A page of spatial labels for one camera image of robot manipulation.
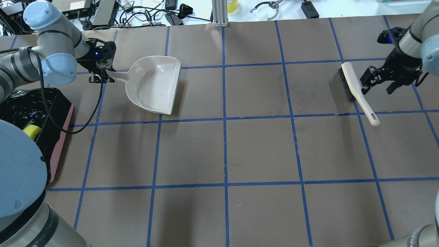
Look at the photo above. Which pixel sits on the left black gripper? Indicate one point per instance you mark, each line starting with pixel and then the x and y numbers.
pixel 90 62

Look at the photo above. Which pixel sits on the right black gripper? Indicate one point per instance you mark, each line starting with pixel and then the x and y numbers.
pixel 402 64

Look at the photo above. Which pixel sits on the beige hand brush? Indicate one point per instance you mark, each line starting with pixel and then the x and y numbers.
pixel 352 88

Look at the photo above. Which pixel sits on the beige plastic dustpan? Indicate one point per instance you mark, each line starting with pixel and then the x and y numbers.
pixel 151 83

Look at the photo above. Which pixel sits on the yellow sponge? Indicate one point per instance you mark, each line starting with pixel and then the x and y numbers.
pixel 32 131

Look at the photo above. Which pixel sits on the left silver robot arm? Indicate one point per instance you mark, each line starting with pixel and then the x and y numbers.
pixel 27 220

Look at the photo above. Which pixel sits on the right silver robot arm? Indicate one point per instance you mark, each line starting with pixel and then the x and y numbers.
pixel 414 57

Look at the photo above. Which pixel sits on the pink bin with black bag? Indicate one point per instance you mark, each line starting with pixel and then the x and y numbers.
pixel 26 107

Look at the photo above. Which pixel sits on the black power adapter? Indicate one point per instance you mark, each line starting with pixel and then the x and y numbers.
pixel 309 10

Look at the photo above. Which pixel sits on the yellow tape roll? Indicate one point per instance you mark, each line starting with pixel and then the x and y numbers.
pixel 232 6

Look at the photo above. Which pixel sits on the aluminium frame post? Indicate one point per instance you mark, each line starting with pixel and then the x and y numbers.
pixel 220 15

